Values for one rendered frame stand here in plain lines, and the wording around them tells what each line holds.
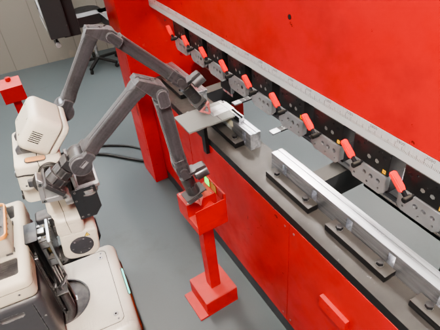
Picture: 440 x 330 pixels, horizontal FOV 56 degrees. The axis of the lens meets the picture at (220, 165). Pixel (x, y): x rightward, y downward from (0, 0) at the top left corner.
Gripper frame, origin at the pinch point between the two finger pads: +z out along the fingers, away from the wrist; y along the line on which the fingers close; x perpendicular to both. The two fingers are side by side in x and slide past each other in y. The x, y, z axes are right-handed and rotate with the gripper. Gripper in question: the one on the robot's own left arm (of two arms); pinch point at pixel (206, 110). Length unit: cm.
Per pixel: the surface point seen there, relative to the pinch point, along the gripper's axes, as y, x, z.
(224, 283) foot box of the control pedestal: -37, 62, 68
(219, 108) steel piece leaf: 0.4, -5.5, 5.3
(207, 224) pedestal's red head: -43, 39, 14
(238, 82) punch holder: -20.2, -17.7, -14.0
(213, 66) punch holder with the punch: 3.3, -17.4, -13.8
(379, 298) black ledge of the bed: -120, 8, 13
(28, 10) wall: 395, 50, 8
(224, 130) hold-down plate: -6.6, 0.6, 13.0
